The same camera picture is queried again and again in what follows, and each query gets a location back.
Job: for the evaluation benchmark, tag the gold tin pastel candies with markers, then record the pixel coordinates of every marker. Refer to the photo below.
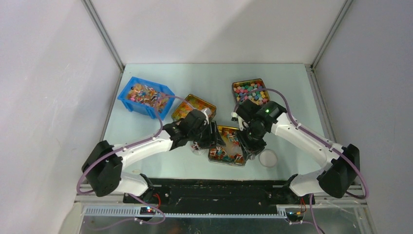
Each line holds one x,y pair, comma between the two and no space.
252,89

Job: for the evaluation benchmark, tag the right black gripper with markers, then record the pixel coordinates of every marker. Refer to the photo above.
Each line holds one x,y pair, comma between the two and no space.
250,150

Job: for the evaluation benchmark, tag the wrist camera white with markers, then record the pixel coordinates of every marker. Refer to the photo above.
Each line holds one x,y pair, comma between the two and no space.
236,118
208,113

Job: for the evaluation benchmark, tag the clear plastic scoop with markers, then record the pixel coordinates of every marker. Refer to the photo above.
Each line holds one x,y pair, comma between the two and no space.
234,151

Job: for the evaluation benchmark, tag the clear plastic jar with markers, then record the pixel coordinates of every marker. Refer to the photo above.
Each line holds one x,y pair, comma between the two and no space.
195,148

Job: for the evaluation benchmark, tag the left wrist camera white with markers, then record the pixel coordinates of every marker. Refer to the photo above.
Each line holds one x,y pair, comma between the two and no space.
208,113

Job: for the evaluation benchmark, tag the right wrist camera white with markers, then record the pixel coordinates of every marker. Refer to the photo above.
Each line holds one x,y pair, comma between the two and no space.
236,118

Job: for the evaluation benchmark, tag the gold tin with lollipops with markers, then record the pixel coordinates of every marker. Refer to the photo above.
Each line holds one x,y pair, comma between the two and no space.
218,154

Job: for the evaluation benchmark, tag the gold tin orange gummies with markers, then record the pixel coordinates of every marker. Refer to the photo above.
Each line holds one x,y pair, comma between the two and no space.
183,108

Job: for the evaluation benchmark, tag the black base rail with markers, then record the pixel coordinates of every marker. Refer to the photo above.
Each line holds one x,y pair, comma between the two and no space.
220,197

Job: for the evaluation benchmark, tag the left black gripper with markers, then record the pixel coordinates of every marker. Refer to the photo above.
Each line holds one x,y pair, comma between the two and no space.
213,139

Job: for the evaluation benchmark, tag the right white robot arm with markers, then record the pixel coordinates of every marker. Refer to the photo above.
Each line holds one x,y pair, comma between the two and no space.
339,165

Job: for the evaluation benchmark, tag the white jar lid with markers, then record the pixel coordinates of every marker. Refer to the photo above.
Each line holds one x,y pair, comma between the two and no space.
268,158

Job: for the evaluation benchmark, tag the blue plastic candy bin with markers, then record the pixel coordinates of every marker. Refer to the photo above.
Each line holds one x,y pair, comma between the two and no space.
142,96

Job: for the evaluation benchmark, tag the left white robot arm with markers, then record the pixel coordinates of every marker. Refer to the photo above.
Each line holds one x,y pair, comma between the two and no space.
104,168

